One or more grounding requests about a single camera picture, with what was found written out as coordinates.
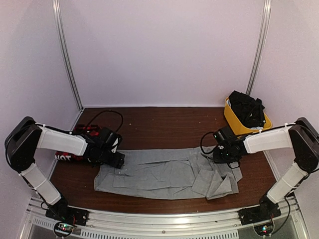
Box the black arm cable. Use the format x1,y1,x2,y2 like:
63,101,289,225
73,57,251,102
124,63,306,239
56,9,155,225
87,110,125,136
200,131,220,155

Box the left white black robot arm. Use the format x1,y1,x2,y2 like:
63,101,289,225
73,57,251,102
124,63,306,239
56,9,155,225
4,117,125,221

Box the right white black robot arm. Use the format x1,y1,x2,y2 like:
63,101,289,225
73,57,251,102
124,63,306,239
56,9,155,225
212,117,319,220

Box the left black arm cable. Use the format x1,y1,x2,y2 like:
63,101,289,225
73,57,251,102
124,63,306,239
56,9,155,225
87,110,125,136

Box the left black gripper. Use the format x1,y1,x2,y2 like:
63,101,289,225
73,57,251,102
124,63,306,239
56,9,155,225
98,147,125,169

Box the black clothes in basket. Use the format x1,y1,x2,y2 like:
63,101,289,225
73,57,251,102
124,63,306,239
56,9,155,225
229,91,266,128

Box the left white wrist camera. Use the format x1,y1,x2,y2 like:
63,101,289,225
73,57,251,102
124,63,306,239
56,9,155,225
111,138,119,153

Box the left aluminium frame post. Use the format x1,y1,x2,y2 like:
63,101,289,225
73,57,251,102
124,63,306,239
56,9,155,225
51,0,84,112

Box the aluminium frame post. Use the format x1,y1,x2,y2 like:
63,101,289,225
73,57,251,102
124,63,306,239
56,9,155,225
51,0,84,112
246,0,272,95

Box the front aluminium rail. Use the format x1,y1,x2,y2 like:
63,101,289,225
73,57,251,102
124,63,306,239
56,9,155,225
18,197,309,239

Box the red black plaid shirt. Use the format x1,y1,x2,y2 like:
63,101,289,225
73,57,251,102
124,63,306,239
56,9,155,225
54,124,102,162

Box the grey long sleeve shirt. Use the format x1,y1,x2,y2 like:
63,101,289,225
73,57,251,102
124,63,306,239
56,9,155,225
94,147,242,200

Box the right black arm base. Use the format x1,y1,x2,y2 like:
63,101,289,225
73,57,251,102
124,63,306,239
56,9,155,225
238,196,282,237

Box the right aluminium frame post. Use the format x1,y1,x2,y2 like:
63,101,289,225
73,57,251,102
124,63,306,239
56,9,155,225
246,0,272,95

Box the yellow plastic basket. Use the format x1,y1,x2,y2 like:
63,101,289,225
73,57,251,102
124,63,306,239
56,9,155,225
224,97,273,135

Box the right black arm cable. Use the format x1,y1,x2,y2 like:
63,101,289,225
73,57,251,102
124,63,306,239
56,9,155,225
200,131,220,155

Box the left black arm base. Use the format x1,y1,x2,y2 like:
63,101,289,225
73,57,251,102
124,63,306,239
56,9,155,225
42,197,89,239

